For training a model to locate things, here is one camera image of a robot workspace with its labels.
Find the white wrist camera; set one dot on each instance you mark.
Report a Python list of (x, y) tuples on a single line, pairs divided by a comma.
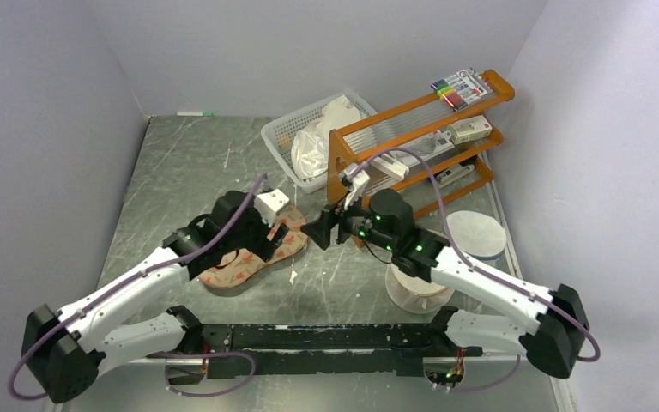
[(355, 179), (270, 204)]

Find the white black stapler bottom shelf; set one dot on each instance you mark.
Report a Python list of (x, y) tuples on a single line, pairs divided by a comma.
[(453, 174)]

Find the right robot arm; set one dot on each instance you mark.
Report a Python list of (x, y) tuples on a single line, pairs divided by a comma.
[(546, 326)]

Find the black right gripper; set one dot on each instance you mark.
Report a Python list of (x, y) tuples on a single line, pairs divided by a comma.
[(319, 230)]

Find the pack of coloured markers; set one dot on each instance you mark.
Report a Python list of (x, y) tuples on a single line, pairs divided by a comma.
[(462, 89)]

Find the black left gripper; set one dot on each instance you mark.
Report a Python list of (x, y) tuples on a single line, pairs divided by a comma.
[(253, 246)]

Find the orange wooden shelf rack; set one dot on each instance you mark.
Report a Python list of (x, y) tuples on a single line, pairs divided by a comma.
[(386, 131)]

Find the cream cloth in basket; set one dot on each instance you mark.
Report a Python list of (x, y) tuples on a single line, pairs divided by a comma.
[(339, 113)]

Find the white plastic basket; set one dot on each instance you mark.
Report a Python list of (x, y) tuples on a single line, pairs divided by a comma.
[(278, 136)]

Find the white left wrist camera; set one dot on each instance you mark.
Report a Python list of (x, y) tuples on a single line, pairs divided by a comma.
[(270, 204)]

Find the clear packaged item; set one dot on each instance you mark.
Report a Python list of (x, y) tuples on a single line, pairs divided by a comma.
[(426, 147)]

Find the white green small box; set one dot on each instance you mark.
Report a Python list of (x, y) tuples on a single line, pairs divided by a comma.
[(470, 129)]

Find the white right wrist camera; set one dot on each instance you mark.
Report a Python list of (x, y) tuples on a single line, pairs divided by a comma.
[(355, 179)]

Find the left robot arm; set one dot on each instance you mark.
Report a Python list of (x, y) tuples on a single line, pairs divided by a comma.
[(67, 349)]

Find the white mesh round lid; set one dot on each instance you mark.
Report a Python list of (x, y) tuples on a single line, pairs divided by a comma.
[(479, 235)]

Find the green capped white marker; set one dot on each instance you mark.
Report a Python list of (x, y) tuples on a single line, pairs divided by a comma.
[(194, 114)]

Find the floral mesh laundry bag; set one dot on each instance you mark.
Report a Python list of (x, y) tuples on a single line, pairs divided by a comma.
[(237, 267)]

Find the white plastic bag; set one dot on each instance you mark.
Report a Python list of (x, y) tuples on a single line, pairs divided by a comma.
[(309, 153)]

